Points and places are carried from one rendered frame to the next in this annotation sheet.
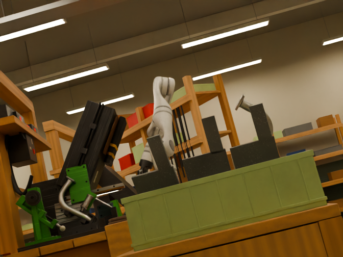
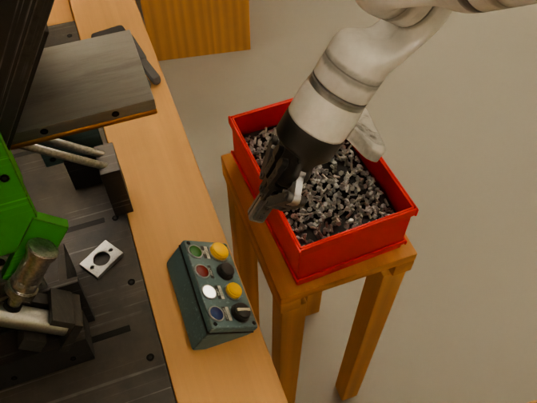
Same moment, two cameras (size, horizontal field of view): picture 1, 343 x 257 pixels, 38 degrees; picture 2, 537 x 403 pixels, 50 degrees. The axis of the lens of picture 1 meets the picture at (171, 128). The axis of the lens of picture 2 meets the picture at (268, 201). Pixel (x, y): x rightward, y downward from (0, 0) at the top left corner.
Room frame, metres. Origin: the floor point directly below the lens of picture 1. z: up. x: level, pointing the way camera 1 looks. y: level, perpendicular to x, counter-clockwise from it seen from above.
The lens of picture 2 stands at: (2.28, 0.35, 1.67)
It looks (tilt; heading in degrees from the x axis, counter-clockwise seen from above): 54 degrees down; 344
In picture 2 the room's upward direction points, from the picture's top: straight up
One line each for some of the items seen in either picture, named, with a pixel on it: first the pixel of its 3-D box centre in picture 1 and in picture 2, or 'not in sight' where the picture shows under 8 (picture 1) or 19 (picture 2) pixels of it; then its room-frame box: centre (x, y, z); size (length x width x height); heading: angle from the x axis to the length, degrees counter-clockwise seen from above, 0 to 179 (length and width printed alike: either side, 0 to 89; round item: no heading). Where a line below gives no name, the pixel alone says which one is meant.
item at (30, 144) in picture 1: (21, 150); not in sight; (2.71, 0.84, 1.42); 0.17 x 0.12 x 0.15; 5
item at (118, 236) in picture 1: (132, 235); (173, 228); (2.86, 0.36, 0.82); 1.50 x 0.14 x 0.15; 5
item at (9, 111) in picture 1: (4, 114); not in sight; (2.53, 0.84, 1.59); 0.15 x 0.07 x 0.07; 5
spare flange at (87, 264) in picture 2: not in sight; (101, 259); (2.78, 0.48, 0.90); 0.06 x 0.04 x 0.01; 128
